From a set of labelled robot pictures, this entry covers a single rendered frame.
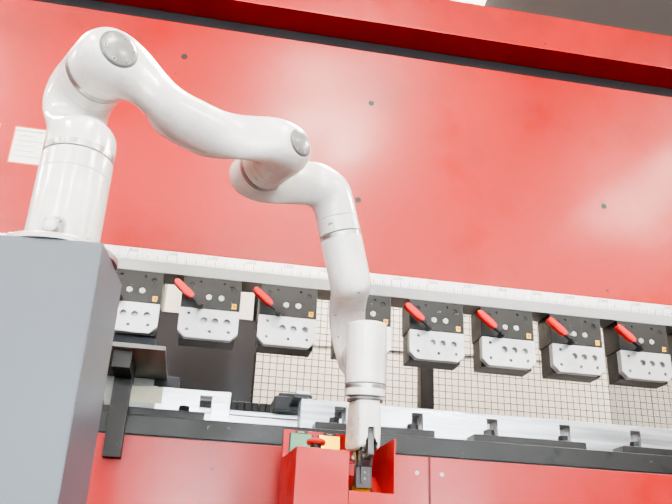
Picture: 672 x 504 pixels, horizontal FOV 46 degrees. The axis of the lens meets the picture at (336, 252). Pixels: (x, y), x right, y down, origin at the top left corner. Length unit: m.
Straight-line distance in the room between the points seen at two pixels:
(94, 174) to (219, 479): 0.78
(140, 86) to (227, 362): 1.30
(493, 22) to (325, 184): 1.18
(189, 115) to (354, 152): 0.85
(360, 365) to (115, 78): 0.73
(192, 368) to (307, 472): 1.07
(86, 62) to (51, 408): 0.59
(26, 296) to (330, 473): 0.67
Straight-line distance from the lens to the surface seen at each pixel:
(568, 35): 2.77
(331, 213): 1.66
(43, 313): 1.23
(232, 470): 1.83
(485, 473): 1.95
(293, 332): 2.02
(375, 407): 1.60
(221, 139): 1.55
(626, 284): 2.41
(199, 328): 2.01
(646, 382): 2.36
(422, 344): 2.09
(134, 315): 2.04
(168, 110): 1.50
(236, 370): 2.55
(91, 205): 1.34
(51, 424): 1.18
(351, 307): 1.69
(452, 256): 2.21
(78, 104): 1.50
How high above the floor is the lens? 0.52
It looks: 24 degrees up
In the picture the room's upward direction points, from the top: 3 degrees clockwise
